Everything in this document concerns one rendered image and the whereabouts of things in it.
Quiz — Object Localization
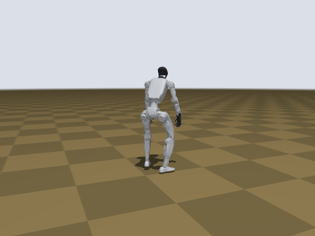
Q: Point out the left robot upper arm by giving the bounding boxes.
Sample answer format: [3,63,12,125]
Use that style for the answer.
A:
[145,81,150,101]

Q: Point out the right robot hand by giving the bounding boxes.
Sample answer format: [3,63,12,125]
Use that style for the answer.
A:
[175,113,181,127]

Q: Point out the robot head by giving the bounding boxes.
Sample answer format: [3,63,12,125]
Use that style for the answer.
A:
[158,67,168,78]

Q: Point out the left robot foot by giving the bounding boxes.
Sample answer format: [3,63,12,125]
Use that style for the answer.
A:
[144,160,151,167]

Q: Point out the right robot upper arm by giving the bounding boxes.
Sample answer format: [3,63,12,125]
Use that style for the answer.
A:
[167,81,177,103]

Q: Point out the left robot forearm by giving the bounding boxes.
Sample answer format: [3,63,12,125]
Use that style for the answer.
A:
[145,100,150,110]

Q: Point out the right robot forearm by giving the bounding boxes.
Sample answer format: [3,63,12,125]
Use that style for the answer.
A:
[174,97,181,116]

